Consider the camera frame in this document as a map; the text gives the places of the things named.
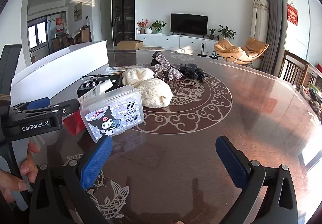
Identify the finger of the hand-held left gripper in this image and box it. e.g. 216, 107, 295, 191
10, 99, 80, 120
11, 97, 51, 111

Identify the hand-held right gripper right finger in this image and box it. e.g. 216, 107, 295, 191
215, 135, 298, 224

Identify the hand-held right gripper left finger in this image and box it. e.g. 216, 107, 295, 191
30, 135, 114, 224

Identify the red plastic packet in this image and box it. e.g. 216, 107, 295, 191
62, 111, 87, 136

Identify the black printed cardboard box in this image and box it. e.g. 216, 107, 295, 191
77, 74, 122, 99

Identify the white printed packet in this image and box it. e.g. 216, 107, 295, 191
78, 79, 114, 107

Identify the white board panel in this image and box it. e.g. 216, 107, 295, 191
10, 40, 110, 104

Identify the clear cartoon-print plastic box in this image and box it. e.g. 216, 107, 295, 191
80, 85, 145, 143

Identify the cream knit glove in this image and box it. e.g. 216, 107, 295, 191
121, 68, 155, 88
134, 78, 173, 108

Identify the rhinestone bow hair clip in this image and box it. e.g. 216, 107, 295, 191
152, 51, 185, 81

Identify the person's left hand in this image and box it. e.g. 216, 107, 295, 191
0, 140, 41, 204

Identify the cotton swab packet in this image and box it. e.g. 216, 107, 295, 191
105, 64, 144, 75

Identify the wooden dining chair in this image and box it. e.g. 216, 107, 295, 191
80, 26, 92, 44
279, 50, 322, 91

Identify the brown cardboard box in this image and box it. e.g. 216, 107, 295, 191
117, 40, 144, 51

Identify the black feather hair clip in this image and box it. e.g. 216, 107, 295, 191
177, 61, 209, 85

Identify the dark glass display cabinet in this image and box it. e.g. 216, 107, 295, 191
111, 0, 136, 47

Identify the red flower bouquet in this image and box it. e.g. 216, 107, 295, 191
137, 19, 150, 34

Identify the orange lounge chair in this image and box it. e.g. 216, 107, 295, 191
236, 37, 269, 67
214, 38, 243, 62

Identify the bushy green potted plant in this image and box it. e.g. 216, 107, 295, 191
150, 20, 167, 34

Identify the white television cabinet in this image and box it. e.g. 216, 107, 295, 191
135, 33, 219, 54

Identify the large-leaf potted plant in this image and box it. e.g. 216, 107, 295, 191
218, 25, 237, 39

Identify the grey curtain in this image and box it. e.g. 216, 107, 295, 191
260, 0, 283, 75

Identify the black television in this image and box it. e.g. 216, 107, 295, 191
170, 13, 209, 35

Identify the covered standing air conditioner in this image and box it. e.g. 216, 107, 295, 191
250, 0, 264, 40

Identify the framed wall painting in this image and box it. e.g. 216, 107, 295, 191
74, 2, 83, 22

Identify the red wall hanging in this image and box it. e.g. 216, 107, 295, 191
287, 2, 299, 26

